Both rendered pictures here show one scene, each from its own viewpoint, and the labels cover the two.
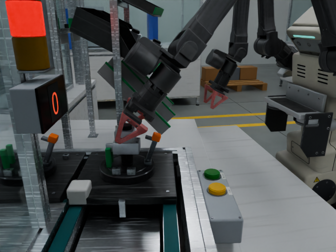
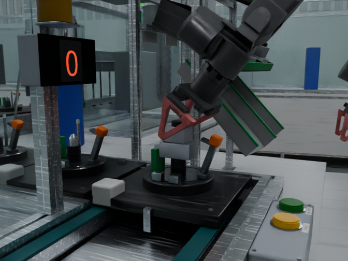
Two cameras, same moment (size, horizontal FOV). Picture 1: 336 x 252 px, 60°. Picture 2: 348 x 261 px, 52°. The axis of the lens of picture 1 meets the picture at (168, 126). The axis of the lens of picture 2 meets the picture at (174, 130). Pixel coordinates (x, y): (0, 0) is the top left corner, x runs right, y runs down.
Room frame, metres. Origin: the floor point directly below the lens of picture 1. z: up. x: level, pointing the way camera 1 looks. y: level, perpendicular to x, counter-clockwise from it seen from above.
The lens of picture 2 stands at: (0.05, -0.18, 1.19)
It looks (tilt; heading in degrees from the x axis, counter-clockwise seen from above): 10 degrees down; 26
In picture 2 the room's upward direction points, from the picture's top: straight up
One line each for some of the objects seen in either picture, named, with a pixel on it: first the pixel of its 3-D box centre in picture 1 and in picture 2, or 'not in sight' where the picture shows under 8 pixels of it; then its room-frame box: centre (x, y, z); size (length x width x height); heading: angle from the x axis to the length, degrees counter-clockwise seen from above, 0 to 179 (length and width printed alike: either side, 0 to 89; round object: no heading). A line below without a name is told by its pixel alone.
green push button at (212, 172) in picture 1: (211, 175); (291, 207); (0.66, -0.11, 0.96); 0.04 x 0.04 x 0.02
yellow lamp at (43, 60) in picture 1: (31, 52); (54, 6); (0.47, 0.22, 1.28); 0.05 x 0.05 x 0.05
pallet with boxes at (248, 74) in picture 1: (232, 78); not in sight; (6.18, -1.37, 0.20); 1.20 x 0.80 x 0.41; 100
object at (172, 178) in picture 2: (131, 170); (174, 178); (0.61, 0.09, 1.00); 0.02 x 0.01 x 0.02; 92
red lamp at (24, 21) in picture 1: (26, 18); not in sight; (0.47, 0.22, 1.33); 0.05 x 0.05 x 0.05
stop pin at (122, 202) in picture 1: (122, 208); (148, 219); (0.54, 0.10, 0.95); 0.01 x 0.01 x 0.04; 2
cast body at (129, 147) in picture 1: (122, 138); (174, 138); (0.67, 0.11, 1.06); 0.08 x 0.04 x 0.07; 89
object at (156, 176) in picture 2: (116, 170); (157, 175); (0.61, 0.12, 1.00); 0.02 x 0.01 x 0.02; 92
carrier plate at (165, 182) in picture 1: (128, 174); (178, 188); (0.67, 0.10, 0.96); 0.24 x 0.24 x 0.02; 2
